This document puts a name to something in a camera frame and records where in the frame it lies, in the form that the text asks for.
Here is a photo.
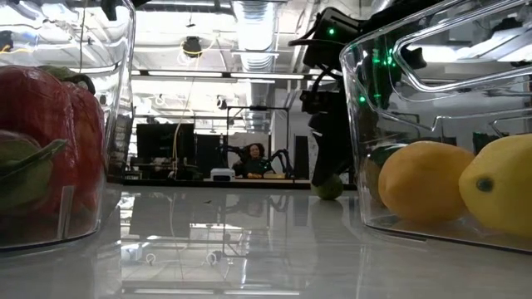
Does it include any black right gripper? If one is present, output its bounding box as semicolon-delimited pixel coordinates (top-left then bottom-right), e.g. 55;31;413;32
299;89;354;187

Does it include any round green lime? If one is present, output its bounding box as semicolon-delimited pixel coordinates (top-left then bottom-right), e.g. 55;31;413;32
310;174;345;201

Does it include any orange lemon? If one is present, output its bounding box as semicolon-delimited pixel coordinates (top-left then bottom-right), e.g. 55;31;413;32
377;140;475;223

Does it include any yellow lemon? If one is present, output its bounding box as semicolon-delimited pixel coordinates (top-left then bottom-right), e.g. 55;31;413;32
458;133;532;238

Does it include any red bell pepper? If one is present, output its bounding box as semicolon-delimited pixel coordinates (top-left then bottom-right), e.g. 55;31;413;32
0;64;106;246

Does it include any person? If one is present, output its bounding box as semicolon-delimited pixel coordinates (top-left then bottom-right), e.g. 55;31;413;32
232;143;276;179

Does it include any white box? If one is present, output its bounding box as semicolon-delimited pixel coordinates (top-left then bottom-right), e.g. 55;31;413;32
209;167;237;182

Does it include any clear plastic basket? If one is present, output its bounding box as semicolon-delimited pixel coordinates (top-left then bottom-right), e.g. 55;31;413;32
339;0;532;254
0;0;137;252

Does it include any black monitor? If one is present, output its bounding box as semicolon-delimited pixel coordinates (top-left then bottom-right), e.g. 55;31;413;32
135;123;196;170

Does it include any black frame stand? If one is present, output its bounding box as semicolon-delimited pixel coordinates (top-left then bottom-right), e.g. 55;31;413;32
226;105;291;179

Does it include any silver ventilation duct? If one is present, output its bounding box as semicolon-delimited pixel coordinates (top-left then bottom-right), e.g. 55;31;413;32
230;0;278;134

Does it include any cream hanging cable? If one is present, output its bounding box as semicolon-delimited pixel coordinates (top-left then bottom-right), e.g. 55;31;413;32
171;74;196;179

